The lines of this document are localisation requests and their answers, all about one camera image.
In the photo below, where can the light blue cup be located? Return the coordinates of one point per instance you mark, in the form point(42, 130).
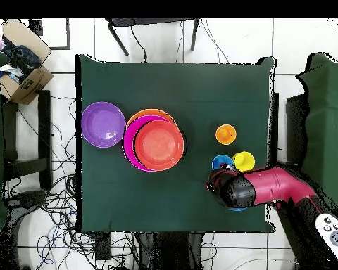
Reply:
point(218, 161)

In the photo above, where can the yellow cup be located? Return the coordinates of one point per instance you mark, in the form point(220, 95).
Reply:
point(243, 161)

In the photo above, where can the red bowl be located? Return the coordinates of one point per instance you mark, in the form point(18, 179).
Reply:
point(159, 146)

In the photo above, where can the large pink bowl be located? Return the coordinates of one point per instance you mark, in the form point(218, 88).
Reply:
point(129, 140)

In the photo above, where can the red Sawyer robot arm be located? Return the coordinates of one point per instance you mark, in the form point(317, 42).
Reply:
point(278, 185)

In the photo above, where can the orange cup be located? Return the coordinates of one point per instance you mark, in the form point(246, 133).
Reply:
point(226, 134)

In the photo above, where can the light blue shallow bowl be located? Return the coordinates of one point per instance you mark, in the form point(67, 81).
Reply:
point(238, 209)

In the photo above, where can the large orange bowl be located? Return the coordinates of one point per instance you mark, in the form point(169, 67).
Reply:
point(149, 112)

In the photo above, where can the dark green tablecloth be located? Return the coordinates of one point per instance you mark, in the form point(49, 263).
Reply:
point(157, 84)

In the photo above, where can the purple bowl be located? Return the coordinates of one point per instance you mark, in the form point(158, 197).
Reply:
point(102, 125)

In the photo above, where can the black power strip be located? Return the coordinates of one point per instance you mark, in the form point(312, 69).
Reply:
point(102, 247)

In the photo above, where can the black metal stand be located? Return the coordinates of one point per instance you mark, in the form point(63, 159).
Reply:
point(146, 22)

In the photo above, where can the black floor equipment with knob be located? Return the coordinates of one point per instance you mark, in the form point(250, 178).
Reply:
point(31, 198)

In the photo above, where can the cardboard box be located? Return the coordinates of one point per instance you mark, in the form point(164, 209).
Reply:
point(31, 84)

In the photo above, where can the dark blue clothes bundle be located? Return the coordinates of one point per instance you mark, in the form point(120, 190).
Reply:
point(22, 56)

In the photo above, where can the black metal frame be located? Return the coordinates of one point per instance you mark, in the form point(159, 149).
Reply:
point(44, 126)

